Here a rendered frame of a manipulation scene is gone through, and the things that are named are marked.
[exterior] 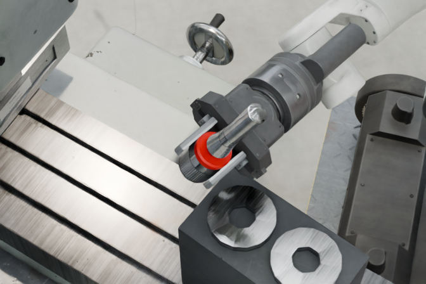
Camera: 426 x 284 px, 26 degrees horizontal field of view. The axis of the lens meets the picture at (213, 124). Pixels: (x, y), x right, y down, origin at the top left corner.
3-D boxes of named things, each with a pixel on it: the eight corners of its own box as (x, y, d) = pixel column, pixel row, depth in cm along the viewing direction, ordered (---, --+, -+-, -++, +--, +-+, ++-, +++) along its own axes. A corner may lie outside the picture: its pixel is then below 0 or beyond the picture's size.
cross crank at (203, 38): (198, 35, 204) (197, 0, 194) (243, 58, 201) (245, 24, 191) (158, 85, 197) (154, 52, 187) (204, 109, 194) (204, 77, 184)
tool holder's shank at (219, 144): (213, 131, 112) (255, 94, 103) (231, 150, 113) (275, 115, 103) (198, 147, 111) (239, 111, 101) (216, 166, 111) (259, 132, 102)
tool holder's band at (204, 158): (209, 126, 114) (213, 123, 113) (236, 154, 114) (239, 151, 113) (186, 149, 111) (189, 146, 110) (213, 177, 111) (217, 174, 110)
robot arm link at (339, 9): (270, 44, 128) (340, -11, 131) (308, 95, 129) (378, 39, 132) (284, 35, 122) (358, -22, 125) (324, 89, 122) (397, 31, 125)
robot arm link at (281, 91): (206, 87, 112) (268, 38, 118) (178, 116, 120) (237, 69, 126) (274, 167, 111) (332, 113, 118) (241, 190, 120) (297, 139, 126)
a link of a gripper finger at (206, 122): (175, 157, 114) (208, 130, 117) (185, 148, 111) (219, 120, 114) (167, 147, 114) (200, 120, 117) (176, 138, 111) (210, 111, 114)
